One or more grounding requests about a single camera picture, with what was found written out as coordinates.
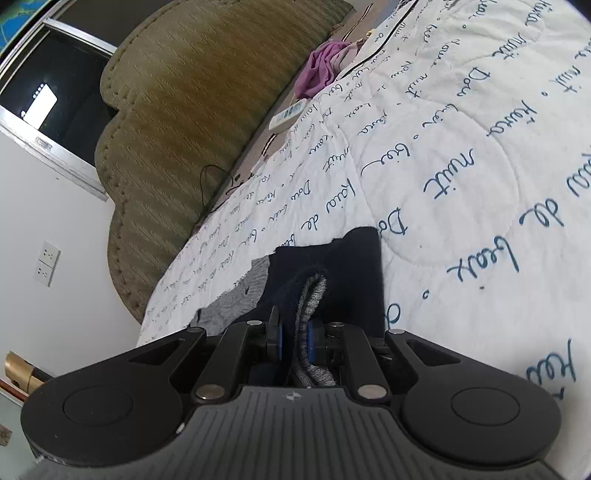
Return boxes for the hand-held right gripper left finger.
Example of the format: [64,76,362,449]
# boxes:
[130,306,284,405]

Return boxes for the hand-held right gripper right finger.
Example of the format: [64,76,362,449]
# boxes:
[304,318,463,403]

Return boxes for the dark navy garment grey lining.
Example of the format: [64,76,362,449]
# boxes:
[265,226,387,389]

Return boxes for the beige bed sheet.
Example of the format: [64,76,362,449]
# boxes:
[221,0,419,206]

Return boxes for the white remote control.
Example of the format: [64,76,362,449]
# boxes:
[269,102,306,133]

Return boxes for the white quilt with blue script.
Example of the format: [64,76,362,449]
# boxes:
[136,0,591,409]

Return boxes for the olive padded headboard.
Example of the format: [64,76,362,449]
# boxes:
[95,0,354,326]

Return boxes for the brass coloured tube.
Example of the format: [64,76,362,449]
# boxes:
[4,352,45,394]

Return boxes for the purple cloth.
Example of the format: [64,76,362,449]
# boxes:
[294,41,354,100]

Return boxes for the pale pink cloth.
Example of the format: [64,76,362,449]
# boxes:
[332,38,371,71]

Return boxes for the aluminium framed window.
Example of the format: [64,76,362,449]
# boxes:
[0,13,119,200]

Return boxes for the black cable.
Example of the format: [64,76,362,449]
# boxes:
[199,164,242,214]

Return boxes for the blue green wall poster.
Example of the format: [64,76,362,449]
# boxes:
[0,0,48,49]

